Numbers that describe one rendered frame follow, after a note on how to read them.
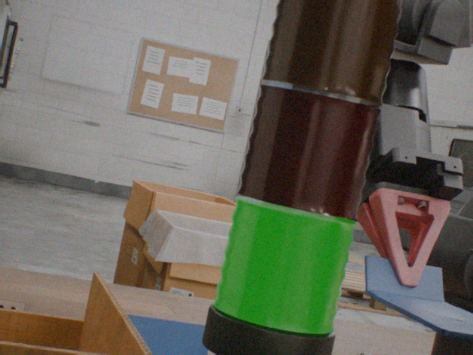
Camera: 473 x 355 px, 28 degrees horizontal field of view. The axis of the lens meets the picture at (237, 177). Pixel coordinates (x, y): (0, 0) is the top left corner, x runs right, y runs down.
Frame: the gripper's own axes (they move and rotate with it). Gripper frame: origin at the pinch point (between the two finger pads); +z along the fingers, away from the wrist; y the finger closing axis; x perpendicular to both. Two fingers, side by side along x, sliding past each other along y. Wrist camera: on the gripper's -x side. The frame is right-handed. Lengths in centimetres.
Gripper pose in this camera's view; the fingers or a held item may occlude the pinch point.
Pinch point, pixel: (406, 277)
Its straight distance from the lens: 80.0
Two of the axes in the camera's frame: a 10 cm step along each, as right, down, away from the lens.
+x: 9.4, 1.7, 2.9
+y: 3.3, -4.1, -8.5
